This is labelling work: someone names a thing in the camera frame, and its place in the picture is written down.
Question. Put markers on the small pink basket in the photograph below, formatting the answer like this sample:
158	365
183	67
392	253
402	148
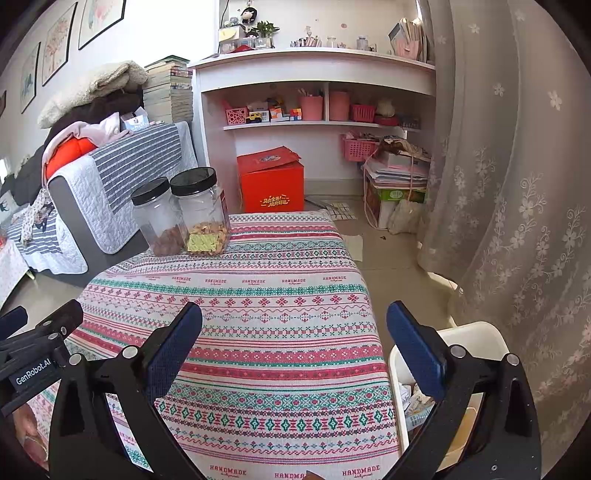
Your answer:
363	113

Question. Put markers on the red pouch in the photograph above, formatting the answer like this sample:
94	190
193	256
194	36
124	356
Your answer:
244	48

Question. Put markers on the grey sofa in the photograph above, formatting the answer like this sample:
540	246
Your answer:
99	261

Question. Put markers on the blue striped seat cover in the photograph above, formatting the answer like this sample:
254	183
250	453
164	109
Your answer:
51	254

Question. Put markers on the person's left hand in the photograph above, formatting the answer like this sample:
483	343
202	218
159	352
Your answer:
30	434

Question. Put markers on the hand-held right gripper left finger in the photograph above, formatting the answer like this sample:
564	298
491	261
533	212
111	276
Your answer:
173	350

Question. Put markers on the white floral lace curtain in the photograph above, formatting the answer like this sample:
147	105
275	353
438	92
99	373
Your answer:
508	184

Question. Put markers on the yellow toy car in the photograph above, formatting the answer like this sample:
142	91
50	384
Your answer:
253	118

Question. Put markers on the cream fleece blanket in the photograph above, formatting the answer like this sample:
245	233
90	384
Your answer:
92	87

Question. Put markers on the orange cushion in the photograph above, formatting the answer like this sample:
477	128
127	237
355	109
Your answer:
69	157

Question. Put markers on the white plush toy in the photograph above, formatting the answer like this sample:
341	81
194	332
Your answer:
385	110

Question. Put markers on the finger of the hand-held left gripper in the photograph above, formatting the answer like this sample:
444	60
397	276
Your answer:
62	321
13	321

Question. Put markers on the pink garment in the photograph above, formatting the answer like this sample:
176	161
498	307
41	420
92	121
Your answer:
104	131

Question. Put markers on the white printed cushion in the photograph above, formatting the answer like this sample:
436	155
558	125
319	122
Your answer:
8	205

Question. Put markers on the pink pen holder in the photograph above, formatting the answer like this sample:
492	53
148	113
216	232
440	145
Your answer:
310	108

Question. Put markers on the red cardboard box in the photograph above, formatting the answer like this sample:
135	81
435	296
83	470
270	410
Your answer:
272	189

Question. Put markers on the small dark picture frame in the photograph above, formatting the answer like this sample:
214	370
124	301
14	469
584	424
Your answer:
2	104

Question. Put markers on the small clear jar black lid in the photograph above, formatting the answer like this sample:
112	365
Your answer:
157	217

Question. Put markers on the green white cardboard box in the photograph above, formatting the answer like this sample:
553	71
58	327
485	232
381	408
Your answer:
392	196

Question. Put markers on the framed blue bird picture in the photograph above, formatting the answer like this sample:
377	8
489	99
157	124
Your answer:
30	76

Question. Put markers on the floral patterned cloth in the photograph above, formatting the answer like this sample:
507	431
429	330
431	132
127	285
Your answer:
39	212

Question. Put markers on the white shelf unit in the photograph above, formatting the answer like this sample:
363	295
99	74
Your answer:
314	69

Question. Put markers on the large clear jar black lid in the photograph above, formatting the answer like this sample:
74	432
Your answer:
201	212

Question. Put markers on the sheet of paper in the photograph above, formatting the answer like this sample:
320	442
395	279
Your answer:
353	247

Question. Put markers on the pink cylinder container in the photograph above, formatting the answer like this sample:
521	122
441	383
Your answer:
339	106

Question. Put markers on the tile sample sheet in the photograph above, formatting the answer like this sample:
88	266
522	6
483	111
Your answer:
341	211

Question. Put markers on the leaning books and folders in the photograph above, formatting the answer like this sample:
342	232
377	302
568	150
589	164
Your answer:
408	44

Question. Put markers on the clear acrylic box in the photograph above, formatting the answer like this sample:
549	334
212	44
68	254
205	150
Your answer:
230	39

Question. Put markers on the white quilted sofa cover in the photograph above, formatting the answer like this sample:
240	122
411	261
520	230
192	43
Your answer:
78	194

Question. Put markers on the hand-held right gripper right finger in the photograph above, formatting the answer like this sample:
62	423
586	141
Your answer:
415	350

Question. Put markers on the stack of papers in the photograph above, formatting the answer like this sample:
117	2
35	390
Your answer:
397	173

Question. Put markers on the framed pastel map picture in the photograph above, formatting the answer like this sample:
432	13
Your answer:
101	18

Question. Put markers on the row of small bottles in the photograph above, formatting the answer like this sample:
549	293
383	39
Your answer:
305	41

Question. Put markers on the white blue small box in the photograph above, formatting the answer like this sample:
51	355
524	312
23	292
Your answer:
136	122

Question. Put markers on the stack of books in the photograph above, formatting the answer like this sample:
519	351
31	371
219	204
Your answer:
168	97

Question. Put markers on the small glass bottle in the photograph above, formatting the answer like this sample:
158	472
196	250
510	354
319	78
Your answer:
331	42

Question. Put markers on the white plastic bin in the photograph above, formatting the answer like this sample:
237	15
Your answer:
480	337

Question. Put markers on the black haired doll figure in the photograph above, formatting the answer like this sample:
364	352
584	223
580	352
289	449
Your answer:
249	14

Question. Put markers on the glass jar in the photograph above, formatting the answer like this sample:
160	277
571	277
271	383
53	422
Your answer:
362	43

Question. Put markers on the large pink basket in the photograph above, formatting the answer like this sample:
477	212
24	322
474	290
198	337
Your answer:
360	148

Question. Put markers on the pink lattice box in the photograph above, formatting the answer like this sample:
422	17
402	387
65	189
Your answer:
236	115

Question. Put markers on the dark clothing pile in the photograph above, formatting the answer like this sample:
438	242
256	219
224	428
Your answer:
101	108

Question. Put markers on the potted green plant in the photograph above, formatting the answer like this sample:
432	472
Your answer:
266	30

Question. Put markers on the white dotted cloth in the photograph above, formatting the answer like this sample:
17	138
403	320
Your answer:
11	272

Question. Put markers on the cream tote bag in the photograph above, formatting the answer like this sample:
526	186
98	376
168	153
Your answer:
404	217

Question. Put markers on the grey striped blanket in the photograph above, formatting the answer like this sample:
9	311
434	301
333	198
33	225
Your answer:
134	157

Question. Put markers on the framed pink tree picture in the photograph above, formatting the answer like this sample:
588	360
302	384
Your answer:
60	41

